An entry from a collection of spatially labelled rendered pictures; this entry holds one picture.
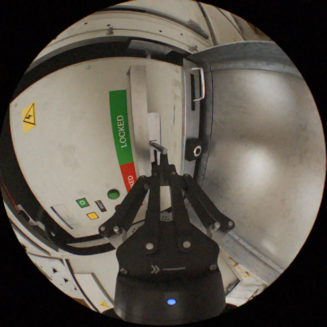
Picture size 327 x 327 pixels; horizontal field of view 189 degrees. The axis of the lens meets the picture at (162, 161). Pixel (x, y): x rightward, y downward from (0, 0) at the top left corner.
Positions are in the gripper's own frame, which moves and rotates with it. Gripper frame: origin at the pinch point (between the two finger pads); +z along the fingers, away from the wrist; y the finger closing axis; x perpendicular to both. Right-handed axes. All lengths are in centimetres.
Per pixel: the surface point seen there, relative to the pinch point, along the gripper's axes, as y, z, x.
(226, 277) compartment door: 32, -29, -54
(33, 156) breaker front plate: -28.4, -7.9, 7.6
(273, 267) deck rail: 40, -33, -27
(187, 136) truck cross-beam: 6.9, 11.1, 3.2
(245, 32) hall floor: 91, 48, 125
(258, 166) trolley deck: 22.5, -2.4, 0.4
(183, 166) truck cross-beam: 6.3, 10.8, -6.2
